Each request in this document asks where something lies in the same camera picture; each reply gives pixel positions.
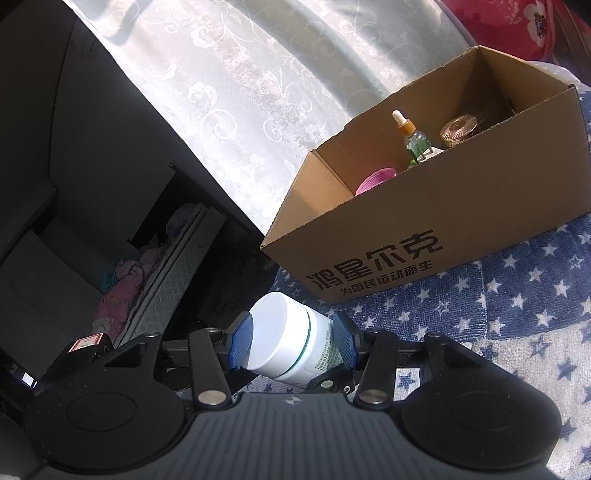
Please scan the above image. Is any white patterned curtain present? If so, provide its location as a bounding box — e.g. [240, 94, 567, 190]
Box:
[62, 0, 481, 236]

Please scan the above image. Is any brown cardboard box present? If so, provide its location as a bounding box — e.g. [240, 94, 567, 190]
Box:
[260, 45, 591, 305]

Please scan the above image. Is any pink plastic lid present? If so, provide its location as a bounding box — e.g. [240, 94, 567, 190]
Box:
[355, 167, 398, 197]

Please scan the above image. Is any pile of pink clothes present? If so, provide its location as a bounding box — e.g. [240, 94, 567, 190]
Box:
[95, 244, 160, 335]

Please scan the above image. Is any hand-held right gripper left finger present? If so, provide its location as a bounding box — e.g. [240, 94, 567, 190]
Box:
[104, 312, 254, 407]

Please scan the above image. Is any red floral cloth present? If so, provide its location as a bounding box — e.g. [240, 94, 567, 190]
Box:
[441, 0, 591, 63]

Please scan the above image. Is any blue star-print blanket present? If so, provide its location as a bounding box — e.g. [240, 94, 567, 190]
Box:
[231, 60, 591, 476]

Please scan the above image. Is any small red label box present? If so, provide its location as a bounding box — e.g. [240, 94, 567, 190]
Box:
[68, 334, 114, 356]

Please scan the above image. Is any white jar with green band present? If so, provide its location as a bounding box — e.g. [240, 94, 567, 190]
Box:
[241, 292, 334, 389]

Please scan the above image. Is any amber glass jar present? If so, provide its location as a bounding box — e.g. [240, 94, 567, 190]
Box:
[438, 107, 497, 148]

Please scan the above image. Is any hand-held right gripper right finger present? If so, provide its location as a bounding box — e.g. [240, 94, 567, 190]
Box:
[333, 311, 467, 408]

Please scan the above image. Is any green glass dropper bottle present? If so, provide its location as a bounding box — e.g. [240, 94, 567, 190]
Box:
[392, 110, 434, 168]

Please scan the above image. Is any dark grey cabinet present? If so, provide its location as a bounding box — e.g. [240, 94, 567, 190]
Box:
[0, 9, 278, 416]

